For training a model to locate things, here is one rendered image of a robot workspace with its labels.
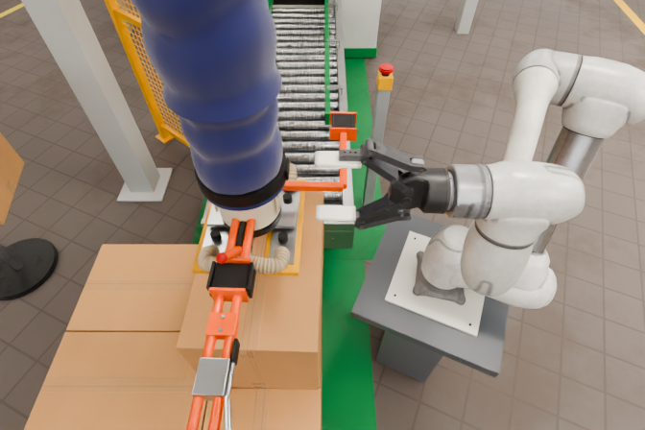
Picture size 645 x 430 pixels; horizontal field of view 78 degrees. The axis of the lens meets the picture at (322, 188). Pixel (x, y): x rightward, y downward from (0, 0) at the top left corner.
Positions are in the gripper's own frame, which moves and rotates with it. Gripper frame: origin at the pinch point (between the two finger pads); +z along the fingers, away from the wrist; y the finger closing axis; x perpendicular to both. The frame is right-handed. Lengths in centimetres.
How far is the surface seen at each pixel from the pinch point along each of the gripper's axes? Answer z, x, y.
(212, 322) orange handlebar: 23.2, -10.1, 33.0
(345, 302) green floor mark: -11, 52, 158
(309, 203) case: 6, 47, 64
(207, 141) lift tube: 23.6, 15.7, 4.8
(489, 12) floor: -172, 395, 158
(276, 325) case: 13, 1, 64
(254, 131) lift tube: 14.3, 18.1, 3.8
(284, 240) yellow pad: 11.1, 17.4, 43.1
